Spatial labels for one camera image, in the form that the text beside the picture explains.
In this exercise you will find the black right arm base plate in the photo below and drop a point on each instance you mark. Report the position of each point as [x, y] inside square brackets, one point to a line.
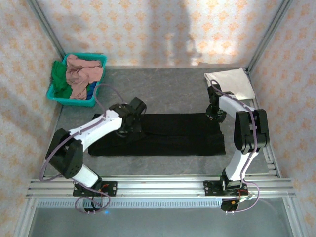
[208, 188]

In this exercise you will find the aluminium table side rail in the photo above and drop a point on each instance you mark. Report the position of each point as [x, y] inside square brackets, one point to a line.
[272, 163]
[55, 121]

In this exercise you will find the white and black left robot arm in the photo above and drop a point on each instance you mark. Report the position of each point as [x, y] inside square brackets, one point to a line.
[98, 132]

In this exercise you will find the pink t-shirt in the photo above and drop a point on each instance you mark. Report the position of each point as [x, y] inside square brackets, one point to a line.
[81, 74]

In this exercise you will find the grey metal sheet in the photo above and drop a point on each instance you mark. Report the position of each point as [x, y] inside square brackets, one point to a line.
[158, 224]

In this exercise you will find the long aluminium mounting rail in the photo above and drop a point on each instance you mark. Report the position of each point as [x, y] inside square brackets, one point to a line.
[160, 186]

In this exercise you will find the green t-shirt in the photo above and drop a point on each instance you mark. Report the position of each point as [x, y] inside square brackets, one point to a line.
[59, 74]

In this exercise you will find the aluminium frame post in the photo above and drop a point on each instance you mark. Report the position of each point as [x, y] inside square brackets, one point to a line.
[273, 27]
[47, 27]

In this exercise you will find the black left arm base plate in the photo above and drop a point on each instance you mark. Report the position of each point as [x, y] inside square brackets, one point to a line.
[112, 187]

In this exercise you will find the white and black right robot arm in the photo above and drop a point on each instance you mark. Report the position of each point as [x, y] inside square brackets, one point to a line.
[232, 163]

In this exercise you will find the black base connector box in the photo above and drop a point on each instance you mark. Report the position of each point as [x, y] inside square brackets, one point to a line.
[228, 206]

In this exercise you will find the blue t-shirt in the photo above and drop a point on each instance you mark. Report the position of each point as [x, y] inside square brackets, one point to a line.
[91, 89]

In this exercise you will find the teal plastic basket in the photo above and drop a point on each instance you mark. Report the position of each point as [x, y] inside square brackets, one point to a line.
[74, 101]

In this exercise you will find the white folded t-shirt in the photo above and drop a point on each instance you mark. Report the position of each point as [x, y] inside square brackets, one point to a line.
[234, 79]

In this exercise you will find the aluminium frame leg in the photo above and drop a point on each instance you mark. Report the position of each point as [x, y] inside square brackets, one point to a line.
[24, 217]
[293, 217]

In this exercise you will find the black t-shirt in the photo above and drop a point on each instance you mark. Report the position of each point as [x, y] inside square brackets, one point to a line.
[172, 138]

